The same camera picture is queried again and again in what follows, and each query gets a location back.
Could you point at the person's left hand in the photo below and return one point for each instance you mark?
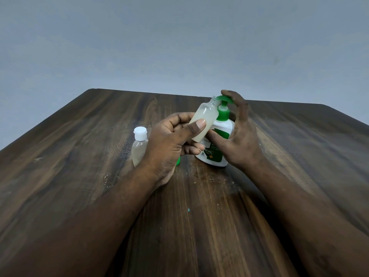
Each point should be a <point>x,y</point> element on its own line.
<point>164,150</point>

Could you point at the person's right hand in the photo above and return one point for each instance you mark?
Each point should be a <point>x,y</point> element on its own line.
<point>245,141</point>

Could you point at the green bottle cap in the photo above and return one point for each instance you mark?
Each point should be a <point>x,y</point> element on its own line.
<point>178,161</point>

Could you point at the small clear bottle white cap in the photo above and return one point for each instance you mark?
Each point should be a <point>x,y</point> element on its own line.
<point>139,148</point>

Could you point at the white hand sanitizer pump bottle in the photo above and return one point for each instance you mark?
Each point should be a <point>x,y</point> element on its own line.
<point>214,157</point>

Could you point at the small clear bottle green-capped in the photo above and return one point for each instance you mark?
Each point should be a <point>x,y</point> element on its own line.
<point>206,113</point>

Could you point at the person's left forearm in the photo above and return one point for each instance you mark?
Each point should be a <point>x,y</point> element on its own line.
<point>89,225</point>

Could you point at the person's right forearm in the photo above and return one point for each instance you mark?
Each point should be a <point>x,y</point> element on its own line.
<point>308,222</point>

